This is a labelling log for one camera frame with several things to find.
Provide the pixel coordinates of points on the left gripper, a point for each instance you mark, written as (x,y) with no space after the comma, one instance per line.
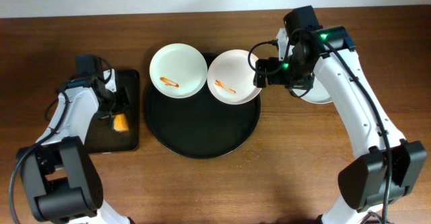
(118,103)

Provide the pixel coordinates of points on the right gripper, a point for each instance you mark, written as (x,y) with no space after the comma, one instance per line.
(260,72)

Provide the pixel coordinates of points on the green and yellow sponge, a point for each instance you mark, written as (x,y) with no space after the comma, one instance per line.
(120,123)

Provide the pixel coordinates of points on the pale blue plate front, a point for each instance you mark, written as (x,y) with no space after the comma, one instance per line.
(318,94)

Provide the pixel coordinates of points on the white plate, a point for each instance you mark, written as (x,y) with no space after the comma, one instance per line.
(230,78)
(178,70)

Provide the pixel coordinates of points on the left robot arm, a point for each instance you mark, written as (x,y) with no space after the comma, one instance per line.
(58,176)

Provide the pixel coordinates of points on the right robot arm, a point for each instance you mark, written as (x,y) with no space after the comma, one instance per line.
(386,165)

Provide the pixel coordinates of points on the black rectangular tray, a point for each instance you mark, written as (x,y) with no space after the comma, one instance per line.
(101,138)

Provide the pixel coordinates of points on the black round tray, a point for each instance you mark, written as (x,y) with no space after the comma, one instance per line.
(200,126)

